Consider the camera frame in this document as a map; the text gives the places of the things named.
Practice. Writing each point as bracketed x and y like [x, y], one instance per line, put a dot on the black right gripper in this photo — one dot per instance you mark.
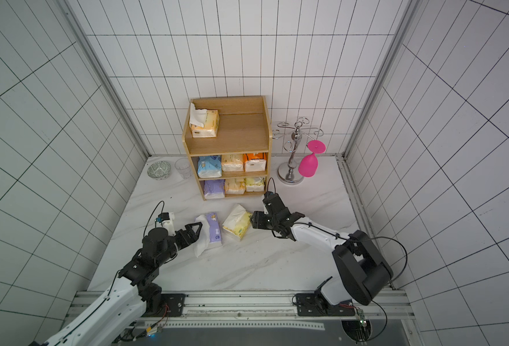
[275, 220]

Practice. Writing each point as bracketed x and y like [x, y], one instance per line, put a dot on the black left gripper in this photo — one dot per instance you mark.
[183, 237]

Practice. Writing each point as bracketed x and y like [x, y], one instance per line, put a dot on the purple dog tissue pack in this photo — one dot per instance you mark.
[210, 234]

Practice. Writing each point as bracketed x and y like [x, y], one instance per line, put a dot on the green-yellow floral tissue pack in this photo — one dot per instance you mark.
[238, 222]

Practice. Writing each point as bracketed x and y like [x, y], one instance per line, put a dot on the light blue tissue pack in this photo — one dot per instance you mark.
[209, 167]

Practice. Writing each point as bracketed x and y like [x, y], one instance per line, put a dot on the orange-yellow tissue pack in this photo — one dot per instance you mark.
[203, 123]

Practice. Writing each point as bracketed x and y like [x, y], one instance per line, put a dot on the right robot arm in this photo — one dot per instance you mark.
[363, 271]

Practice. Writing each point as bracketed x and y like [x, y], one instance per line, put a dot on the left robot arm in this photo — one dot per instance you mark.
[133, 292]

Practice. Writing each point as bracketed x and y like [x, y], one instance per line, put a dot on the pale green tissue pack bottom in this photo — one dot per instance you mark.
[255, 184]

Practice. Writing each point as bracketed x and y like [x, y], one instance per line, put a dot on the yellow tissue pack bottom shelf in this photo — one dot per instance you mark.
[235, 186]

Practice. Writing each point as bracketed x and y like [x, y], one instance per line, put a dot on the purple tissue pack bottom shelf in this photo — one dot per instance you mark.
[214, 189]

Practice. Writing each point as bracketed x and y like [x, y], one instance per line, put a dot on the orange tissue pack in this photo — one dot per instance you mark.
[255, 162]

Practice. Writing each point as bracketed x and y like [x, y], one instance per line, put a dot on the cream yellow tissue pack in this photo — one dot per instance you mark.
[232, 162]

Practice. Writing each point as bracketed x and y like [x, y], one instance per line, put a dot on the wooden three-tier shelf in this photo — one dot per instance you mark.
[244, 128]

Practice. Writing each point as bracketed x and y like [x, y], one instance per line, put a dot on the chrome glass holder stand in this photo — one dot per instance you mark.
[288, 173]

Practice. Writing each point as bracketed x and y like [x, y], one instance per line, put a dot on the clear plastic cup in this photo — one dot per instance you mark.
[183, 167]

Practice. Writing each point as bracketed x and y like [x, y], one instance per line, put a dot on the green patterned ceramic bowl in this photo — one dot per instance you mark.
[159, 170]

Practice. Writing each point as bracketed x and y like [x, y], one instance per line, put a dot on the pink plastic wine glass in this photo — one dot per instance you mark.
[309, 164]

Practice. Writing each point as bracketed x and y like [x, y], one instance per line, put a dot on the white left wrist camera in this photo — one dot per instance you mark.
[166, 221]

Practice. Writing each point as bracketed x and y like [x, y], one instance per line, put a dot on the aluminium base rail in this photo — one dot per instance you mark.
[273, 309]

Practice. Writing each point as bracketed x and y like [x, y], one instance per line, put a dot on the aluminium corner post left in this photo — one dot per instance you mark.
[100, 73]

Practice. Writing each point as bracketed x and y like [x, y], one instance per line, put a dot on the aluminium corner post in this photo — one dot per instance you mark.
[398, 38]
[100, 73]

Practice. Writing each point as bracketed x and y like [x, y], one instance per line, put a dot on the aluminium corner post right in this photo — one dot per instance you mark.
[398, 38]

